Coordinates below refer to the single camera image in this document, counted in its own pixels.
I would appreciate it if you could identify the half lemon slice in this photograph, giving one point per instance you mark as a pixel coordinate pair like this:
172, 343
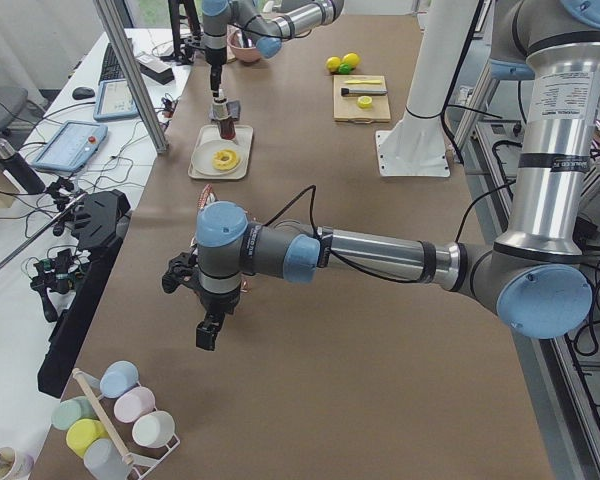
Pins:
364, 102

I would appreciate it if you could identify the pink bowl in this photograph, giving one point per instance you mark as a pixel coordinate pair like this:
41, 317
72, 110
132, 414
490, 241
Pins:
242, 47

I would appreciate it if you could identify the pale green cup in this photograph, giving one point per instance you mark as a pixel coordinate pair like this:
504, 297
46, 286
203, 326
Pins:
70, 411

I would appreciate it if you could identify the yellow lemon far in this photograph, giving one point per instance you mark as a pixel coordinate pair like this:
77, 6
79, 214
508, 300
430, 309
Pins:
351, 59

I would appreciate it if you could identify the wooden cutting board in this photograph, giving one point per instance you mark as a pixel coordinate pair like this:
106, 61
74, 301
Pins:
346, 109

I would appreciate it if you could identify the lilac pink cup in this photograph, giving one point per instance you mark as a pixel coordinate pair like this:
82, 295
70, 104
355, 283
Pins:
133, 404

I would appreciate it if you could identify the metal muddler rod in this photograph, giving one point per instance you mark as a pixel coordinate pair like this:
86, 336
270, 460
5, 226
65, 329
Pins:
347, 92

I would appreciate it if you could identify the glazed donut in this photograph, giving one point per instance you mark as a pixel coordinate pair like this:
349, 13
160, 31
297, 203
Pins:
225, 160

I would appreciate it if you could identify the white wire cup rack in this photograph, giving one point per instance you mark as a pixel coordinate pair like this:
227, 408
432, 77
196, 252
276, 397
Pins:
143, 460

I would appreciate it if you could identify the yellow cup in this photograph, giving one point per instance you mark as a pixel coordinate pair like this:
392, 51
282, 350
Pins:
83, 433

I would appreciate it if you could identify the white round plate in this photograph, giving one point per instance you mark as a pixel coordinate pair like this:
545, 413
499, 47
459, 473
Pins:
202, 157

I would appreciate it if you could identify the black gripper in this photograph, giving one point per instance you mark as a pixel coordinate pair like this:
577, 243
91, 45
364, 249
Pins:
214, 56
218, 302

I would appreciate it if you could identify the copper wire bottle rack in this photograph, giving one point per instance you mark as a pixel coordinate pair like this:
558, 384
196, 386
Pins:
207, 197

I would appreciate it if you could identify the aluminium frame post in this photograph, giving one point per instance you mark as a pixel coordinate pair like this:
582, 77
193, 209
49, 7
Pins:
112, 24

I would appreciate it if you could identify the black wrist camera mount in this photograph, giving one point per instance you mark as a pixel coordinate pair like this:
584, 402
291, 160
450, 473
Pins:
180, 272

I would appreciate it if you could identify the green lime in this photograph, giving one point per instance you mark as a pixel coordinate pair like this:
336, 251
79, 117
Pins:
344, 69

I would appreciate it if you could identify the black thermos bottle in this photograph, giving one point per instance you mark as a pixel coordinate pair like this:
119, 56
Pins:
19, 169

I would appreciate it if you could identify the yellow lemon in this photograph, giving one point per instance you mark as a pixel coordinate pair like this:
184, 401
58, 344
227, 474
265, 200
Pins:
351, 59
333, 63

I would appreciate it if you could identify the grey folded cloth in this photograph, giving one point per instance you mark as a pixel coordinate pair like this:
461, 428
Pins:
233, 108

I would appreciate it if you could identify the grey blue cup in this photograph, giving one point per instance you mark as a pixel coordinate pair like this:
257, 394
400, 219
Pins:
104, 462

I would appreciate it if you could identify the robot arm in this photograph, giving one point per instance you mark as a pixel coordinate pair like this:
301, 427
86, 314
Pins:
266, 34
529, 276

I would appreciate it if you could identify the tea bottle dark liquid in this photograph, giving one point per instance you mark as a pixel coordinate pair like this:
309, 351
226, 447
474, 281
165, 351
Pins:
222, 116

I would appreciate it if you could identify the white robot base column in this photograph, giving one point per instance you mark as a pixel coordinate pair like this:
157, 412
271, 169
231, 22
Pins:
416, 146

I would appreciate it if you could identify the yellow lemon near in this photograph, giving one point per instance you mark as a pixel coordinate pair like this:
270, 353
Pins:
333, 63

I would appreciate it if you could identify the yellow plastic knife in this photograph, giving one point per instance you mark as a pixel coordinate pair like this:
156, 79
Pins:
363, 82

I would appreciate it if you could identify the cream serving tray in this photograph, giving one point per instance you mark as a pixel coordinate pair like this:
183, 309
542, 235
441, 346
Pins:
244, 136

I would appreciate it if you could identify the light blue cup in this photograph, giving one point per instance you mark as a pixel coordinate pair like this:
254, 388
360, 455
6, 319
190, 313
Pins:
120, 377

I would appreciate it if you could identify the white cup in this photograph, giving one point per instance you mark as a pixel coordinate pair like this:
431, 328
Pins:
154, 430

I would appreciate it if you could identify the blue teach pendant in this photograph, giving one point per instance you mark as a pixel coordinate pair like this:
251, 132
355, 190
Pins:
114, 101
71, 147

